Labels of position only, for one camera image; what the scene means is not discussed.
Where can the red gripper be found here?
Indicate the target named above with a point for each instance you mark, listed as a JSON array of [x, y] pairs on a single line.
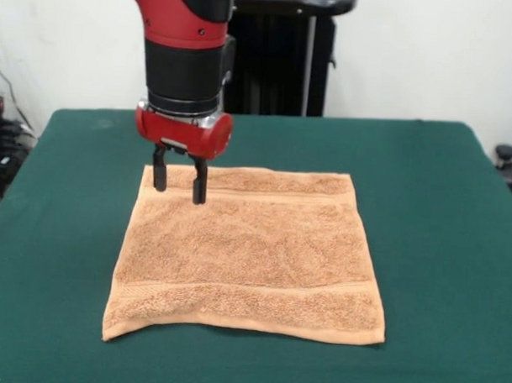
[[182, 134]]

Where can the black equipment pile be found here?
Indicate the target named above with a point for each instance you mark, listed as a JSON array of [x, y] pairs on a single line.
[[9, 149]]

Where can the tan terry towel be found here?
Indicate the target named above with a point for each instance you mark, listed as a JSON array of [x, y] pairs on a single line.
[[245, 258]]

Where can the dark green table cloth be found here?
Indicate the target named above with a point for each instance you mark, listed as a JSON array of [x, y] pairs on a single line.
[[108, 321]]

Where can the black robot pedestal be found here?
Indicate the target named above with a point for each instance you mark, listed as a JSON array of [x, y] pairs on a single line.
[[277, 74]]

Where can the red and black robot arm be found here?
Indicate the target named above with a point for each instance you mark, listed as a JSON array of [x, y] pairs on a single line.
[[185, 50]]

